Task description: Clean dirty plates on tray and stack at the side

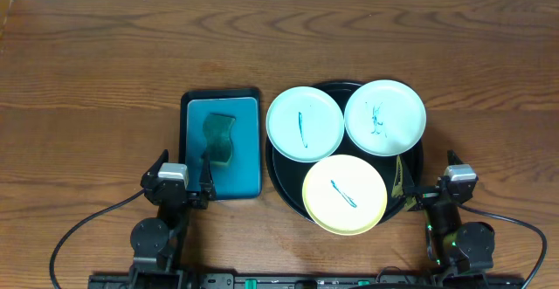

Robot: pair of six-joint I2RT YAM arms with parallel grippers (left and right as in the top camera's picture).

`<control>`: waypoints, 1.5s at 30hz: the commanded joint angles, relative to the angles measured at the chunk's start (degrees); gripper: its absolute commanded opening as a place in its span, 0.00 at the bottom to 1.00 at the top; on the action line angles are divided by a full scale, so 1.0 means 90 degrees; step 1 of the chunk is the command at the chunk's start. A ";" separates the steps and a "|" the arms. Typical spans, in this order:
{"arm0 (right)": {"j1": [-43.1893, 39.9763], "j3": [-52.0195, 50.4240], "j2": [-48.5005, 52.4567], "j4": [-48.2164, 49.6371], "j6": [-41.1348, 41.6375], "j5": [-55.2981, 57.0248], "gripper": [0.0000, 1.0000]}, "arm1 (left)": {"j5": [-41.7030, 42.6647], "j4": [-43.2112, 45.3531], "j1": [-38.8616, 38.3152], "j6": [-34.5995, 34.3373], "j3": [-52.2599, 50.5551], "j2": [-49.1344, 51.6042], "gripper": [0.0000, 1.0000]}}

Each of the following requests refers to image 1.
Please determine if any black rectangular tray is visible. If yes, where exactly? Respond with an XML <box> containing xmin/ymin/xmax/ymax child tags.
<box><xmin>178</xmin><ymin>87</ymin><xmax>263</xmax><ymax>202</ymax></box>

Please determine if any yellow plate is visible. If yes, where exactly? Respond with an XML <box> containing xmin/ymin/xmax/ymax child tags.
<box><xmin>301</xmin><ymin>155</ymin><xmax>388</xmax><ymax>236</ymax></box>

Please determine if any round black tray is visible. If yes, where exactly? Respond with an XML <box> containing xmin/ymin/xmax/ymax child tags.
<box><xmin>266</xmin><ymin>80</ymin><xmax>424</xmax><ymax>223</ymax></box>

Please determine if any green yellow sponge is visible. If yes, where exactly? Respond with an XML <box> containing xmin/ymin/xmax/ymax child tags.
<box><xmin>203</xmin><ymin>114</ymin><xmax>235</xmax><ymax>166</ymax></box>

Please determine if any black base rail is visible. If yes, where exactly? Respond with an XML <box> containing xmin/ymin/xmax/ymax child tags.
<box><xmin>87</xmin><ymin>272</ymin><xmax>523</xmax><ymax>289</ymax></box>

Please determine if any light blue plate left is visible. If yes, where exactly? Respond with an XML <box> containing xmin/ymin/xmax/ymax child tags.
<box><xmin>266</xmin><ymin>86</ymin><xmax>345</xmax><ymax>162</ymax></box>

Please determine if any light green plate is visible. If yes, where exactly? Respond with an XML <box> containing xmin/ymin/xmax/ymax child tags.
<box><xmin>344</xmin><ymin>79</ymin><xmax>427</xmax><ymax>156</ymax></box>

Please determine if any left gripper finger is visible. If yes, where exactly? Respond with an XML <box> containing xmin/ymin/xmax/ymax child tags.
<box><xmin>140</xmin><ymin>149</ymin><xmax>169</xmax><ymax>188</ymax></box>
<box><xmin>199</xmin><ymin>151</ymin><xmax>216</xmax><ymax>201</ymax></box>

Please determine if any teal tray liner mat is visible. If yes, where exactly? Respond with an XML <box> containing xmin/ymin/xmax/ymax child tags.
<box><xmin>185</xmin><ymin>97</ymin><xmax>259</xmax><ymax>199</ymax></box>

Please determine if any left black cable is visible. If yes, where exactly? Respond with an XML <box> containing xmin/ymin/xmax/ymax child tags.
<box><xmin>48</xmin><ymin>188</ymin><xmax>148</xmax><ymax>289</ymax></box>

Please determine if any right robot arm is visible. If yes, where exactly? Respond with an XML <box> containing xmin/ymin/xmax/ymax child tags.
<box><xmin>391</xmin><ymin>150</ymin><xmax>495</xmax><ymax>287</ymax></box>

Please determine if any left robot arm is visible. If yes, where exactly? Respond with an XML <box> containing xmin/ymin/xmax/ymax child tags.
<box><xmin>128</xmin><ymin>150</ymin><xmax>216</xmax><ymax>289</ymax></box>

